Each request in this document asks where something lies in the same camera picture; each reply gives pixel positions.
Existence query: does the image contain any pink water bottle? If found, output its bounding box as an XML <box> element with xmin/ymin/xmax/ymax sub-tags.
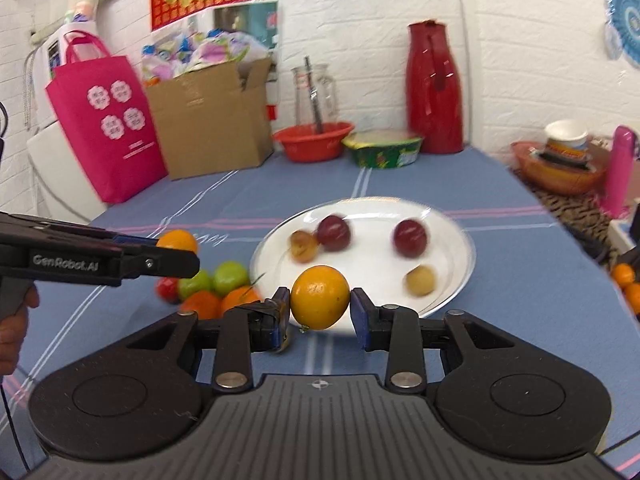
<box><xmin>600</xmin><ymin>125</ymin><xmax>638</xmax><ymax>219</ymax></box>

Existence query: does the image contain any orange patterned bowl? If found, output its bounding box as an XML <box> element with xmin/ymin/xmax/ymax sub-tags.
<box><xmin>511</xmin><ymin>141</ymin><xmax>606</xmax><ymax>196</ymax></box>

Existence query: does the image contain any brown cardboard box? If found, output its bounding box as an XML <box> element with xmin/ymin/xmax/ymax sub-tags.
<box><xmin>146</xmin><ymin>58</ymin><xmax>273</xmax><ymax>180</ymax></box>

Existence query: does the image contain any large orange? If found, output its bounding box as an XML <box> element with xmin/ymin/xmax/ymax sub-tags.
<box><xmin>179</xmin><ymin>290</ymin><xmax>222</xmax><ymax>321</ymax></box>

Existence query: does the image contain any brownish orange speckled fruit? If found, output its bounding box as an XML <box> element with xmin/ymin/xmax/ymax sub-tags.
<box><xmin>288</xmin><ymin>230</ymin><xmax>319</xmax><ymax>263</ymax></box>

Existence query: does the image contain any red plastic basket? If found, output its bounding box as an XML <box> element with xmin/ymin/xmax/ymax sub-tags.
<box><xmin>273</xmin><ymin>122</ymin><xmax>355</xmax><ymax>164</ymax></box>

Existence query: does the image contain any teal picture on wall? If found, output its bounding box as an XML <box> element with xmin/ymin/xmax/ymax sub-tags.
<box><xmin>213</xmin><ymin>0</ymin><xmax>279</xmax><ymax>50</ymax></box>

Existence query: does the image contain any green apple left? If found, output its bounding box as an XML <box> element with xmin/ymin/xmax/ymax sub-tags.
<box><xmin>177</xmin><ymin>269</ymin><xmax>212</xmax><ymax>301</ymax></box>

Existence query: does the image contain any green instant noodle bowl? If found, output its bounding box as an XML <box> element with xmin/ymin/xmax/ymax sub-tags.
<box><xmin>342</xmin><ymin>129</ymin><xmax>423</xmax><ymax>169</ymax></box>

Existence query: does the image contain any green apple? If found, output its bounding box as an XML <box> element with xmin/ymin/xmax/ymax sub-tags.
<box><xmin>177</xmin><ymin>269</ymin><xmax>212</xmax><ymax>301</ymax></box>
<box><xmin>212</xmin><ymin>260</ymin><xmax>250</xmax><ymax>297</ymax></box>

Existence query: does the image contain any white round plate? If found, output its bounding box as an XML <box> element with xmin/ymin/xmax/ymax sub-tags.
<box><xmin>250</xmin><ymin>196</ymin><xmax>476</xmax><ymax>318</ymax></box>

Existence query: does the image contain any dark red plum left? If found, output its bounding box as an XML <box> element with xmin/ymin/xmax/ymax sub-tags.
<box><xmin>316</xmin><ymin>214</ymin><xmax>352</xmax><ymax>252</ymax></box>

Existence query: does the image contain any person's left hand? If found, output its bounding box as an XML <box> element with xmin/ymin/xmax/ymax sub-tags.
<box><xmin>0</xmin><ymin>286</ymin><xmax>40</xmax><ymax>376</ymax></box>

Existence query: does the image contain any yellow orange lemon fruit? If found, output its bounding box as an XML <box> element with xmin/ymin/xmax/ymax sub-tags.
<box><xmin>291</xmin><ymin>266</ymin><xmax>350</xmax><ymax>330</ymax></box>

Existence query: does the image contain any dark red plum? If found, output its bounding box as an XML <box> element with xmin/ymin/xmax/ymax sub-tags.
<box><xmin>393</xmin><ymin>219</ymin><xmax>428</xmax><ymax>258</ymax></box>
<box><xmin>316</xmin><ymin>214</ymin><xmax>352</xmax><ymax>252</ymax></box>

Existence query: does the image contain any white paper cup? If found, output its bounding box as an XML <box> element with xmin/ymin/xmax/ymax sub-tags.
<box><xmin>544</xmin><ymin>119</ymin><xmax>588</xmax><ymax>150</ymax></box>

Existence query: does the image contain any dark red plum right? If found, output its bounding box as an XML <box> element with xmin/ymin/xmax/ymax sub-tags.
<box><xmin>393</xmin><ymin>219</ymin><xmax>428</xmax><ymax>258</ymax></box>

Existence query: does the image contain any glass pitcher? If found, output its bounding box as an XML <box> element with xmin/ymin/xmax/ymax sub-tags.
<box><xmin>293</xmin><ymin>56</ymin><xmax>338</xmax><ymax>134</ymax></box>

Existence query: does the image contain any red thermos jug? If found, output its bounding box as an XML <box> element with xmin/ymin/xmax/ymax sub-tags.
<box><xmin>406</xmin><ymin>20</ymin><xmax>464</xmax><ymax>155</ymax></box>

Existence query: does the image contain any blue paper fan decoration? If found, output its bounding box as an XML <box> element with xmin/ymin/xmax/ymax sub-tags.
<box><xmin>603</xmin><ymin>0</ymin><xmax>640</xmax><ymax>70</ymax></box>

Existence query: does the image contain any green apple right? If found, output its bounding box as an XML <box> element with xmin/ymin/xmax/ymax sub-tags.
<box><xmin>212</xmin><ymin>260</ymin><xmax>250</xmax><ymax>297</ymax></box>

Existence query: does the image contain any small orange tangerine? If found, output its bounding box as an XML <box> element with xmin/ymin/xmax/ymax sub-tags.
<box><xmin>156</xmin><ymin>230</ymin><xmax>198</xmax><ymax>254</ymax></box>

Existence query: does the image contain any floral cloth in box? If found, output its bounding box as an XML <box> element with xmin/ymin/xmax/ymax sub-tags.
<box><xmin>141</xmin><ymin>29</ymin><xmax>271</xmax><ymax>88</ymax></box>

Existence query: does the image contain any pink tote bag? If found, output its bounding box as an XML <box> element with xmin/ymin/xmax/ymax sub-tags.
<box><xmin>46</xmin><ymin>30</ymin><xmax>167</xmax><ymax>205</ymax></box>

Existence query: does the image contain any orange with stem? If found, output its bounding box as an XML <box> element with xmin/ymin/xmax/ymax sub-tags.
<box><xmin>220</xmin><ymin>285</ymin><xmax>262</xmax><ymax>315</ymax></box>

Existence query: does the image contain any metal stirrer in pitcher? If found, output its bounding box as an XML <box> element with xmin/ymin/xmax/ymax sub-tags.
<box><xmin>304</xmin><ymin>56</ymin><xmax>323</xmax><ymax>134</ymax></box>

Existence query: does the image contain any brown kiwi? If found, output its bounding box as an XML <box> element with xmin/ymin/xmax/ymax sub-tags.
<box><xmin>404</xmin><ymin>264</ymin><xmax>437</xmax><ymax>297</ymax></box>

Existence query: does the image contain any orange on side table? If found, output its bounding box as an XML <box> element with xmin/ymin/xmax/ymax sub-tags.
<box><xmin>611</xmin><ymin>263</ymin><xmax>636</xmax><ymax>290</ymax></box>

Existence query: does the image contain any small red apple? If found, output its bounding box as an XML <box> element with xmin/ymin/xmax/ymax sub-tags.
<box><xmin>154</xmin><ymin>278</ymin><xmax>180</xmax><ymax>304</ymax></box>

